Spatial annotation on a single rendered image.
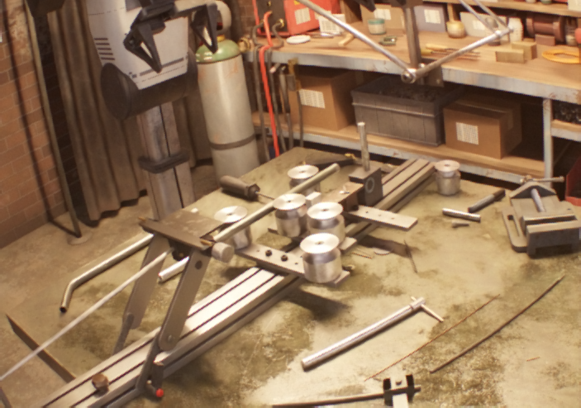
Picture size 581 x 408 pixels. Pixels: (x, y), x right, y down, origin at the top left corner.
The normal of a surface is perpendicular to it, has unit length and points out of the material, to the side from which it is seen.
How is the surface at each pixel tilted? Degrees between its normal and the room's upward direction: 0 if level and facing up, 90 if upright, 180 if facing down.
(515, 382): 0
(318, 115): 89
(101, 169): 90
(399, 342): 0
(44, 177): 90
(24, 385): 0
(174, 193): 90
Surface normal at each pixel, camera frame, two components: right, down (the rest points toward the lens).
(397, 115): -0.67, 0.40
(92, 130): -0.10, 0.43
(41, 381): -0.15, -0.90
